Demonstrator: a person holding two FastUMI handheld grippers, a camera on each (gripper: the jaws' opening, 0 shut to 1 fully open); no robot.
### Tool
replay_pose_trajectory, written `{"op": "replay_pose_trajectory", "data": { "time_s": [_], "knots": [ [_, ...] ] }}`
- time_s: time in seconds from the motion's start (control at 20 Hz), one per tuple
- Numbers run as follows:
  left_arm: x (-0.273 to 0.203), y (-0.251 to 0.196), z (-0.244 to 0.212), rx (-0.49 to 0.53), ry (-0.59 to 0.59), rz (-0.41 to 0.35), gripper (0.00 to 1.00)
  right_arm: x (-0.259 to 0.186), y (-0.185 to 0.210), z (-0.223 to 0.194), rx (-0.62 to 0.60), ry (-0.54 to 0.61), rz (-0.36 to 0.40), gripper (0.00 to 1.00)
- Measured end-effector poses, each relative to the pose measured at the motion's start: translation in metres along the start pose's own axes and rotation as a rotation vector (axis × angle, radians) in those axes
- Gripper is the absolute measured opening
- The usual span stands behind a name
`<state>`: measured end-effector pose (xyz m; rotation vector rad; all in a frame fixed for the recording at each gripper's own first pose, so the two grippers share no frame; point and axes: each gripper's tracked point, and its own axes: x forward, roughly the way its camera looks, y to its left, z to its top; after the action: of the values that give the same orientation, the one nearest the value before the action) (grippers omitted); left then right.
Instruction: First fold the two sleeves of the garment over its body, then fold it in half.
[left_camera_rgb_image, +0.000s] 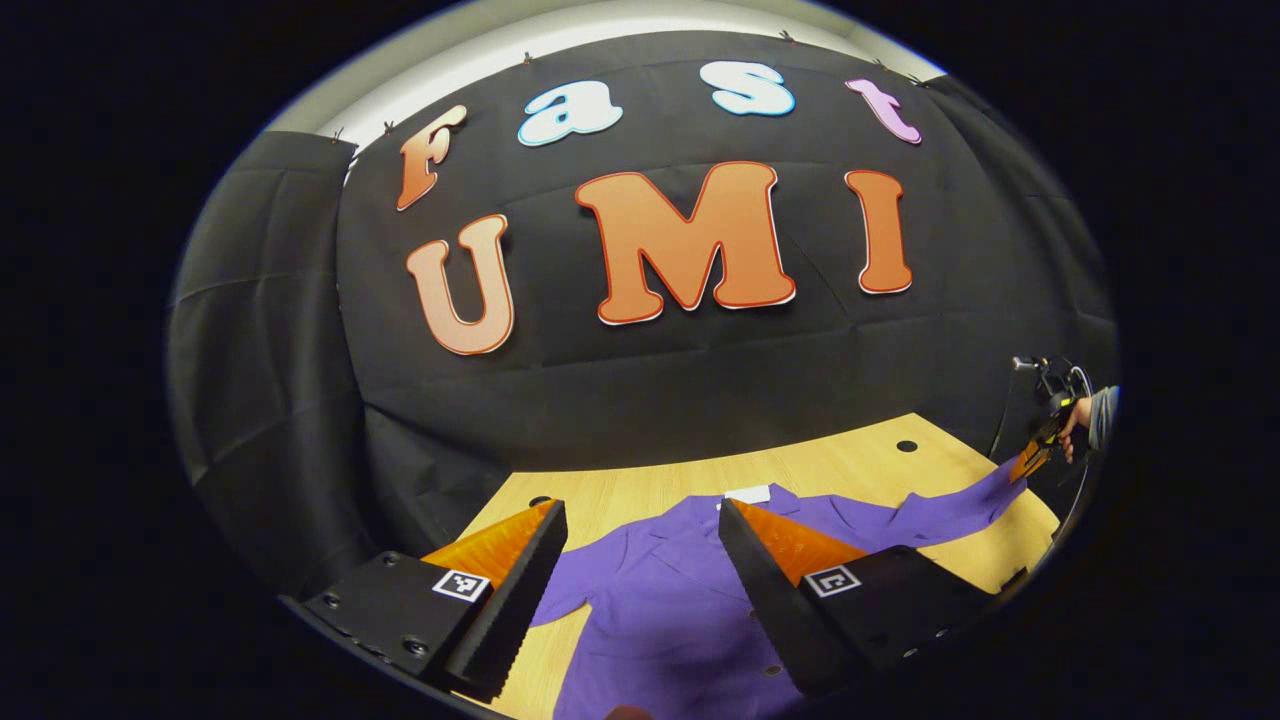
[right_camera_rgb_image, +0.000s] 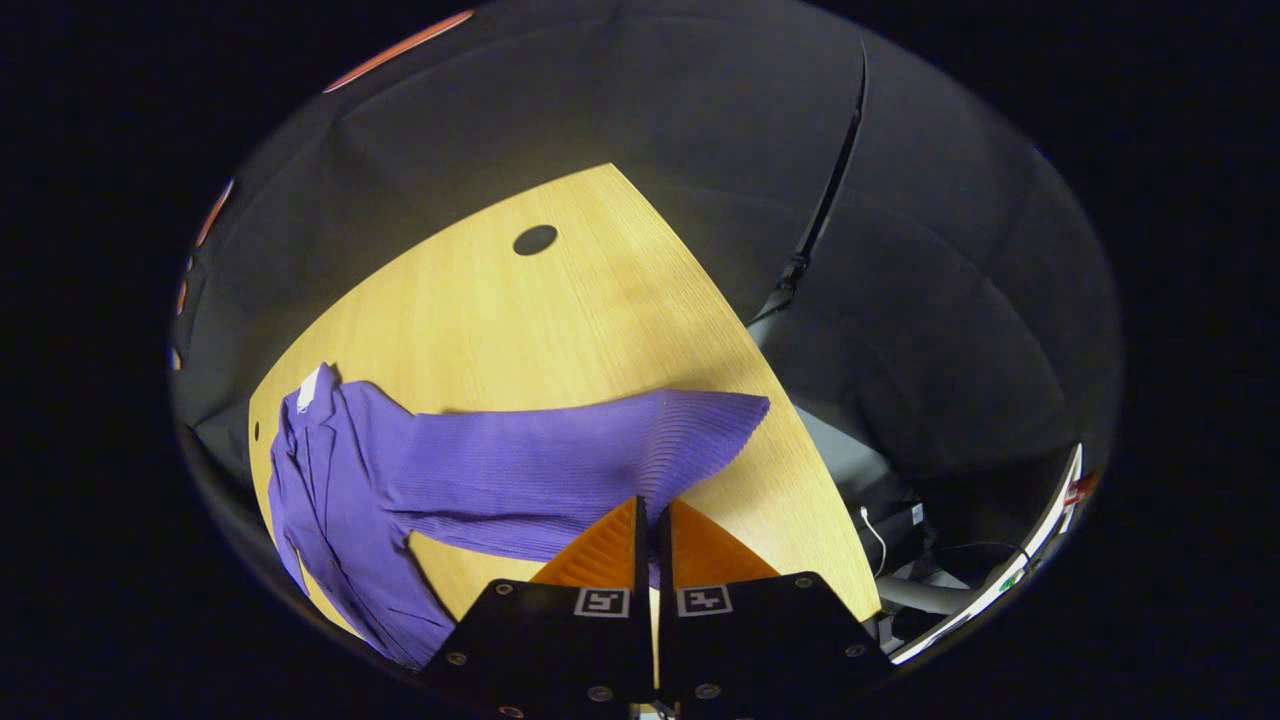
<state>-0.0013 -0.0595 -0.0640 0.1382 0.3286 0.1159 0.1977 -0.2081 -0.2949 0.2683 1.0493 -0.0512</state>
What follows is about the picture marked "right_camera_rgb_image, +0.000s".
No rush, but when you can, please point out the purple ribbed garment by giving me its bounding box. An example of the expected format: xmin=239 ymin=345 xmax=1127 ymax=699
xmin=268 ymin=362 xmax=771 ymax=669

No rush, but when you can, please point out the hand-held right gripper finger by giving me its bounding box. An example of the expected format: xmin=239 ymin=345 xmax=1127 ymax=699
xmin=420 ymin=497 xmax=657 ymax=717
xmin=658 ymin=497 xmax=896 ymax=719

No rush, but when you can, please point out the black strap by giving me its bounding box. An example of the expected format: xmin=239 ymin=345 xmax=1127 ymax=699
xmin=750 ymin=40 xmax=869 ymax=323

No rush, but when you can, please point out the white cable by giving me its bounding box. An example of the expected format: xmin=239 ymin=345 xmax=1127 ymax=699
xmin=860 ymin=505 xmax=889 ymax=576

